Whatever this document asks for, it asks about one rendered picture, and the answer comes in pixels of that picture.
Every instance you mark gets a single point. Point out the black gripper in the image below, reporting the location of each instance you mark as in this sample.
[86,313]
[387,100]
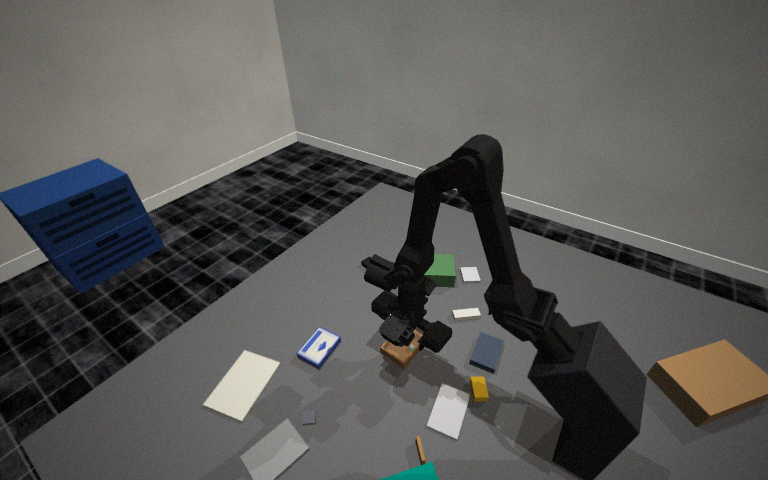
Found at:
[436,334]

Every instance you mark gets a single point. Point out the white flat square block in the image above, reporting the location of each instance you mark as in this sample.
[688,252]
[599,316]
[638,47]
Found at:
[470,275]

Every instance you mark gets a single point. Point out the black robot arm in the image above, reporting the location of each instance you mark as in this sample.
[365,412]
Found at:
[476,171]

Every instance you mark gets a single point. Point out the green box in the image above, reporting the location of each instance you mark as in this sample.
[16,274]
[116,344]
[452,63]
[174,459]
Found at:
[442,271]

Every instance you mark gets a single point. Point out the flat tan wooden box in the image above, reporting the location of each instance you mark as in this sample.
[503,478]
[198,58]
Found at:
[710,382]

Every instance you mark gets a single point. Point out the yellow rectangular block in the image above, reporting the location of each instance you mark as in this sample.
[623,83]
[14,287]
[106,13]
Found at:
[479,389]

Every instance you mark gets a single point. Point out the wooden ball-in-hole puzzle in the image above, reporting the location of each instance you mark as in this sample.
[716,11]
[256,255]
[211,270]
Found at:
[402,356]

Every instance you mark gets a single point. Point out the white rectangular block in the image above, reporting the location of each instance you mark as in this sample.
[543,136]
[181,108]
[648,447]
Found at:
[466,314]

